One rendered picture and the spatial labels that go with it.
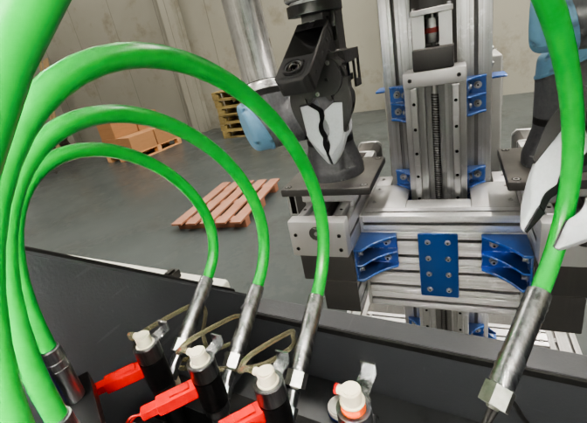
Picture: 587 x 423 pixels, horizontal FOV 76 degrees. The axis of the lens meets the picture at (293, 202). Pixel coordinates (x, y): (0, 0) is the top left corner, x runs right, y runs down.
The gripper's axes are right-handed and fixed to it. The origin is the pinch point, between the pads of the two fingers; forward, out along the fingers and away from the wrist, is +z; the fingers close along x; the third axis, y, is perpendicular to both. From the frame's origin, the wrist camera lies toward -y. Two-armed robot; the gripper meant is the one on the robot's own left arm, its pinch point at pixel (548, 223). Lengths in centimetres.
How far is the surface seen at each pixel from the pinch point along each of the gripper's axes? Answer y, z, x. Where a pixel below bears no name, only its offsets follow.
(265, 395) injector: -8.4, 24.9, 5.8
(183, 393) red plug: -10.6, 32.1, 12.2
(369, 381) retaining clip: -3.1, 18.9, 2.0
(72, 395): -19.4, 35.2, 14.6
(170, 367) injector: -8.1, 35.7, 19.1
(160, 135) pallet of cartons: 210, 152, 706
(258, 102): -18.4, 4.7, 15.6
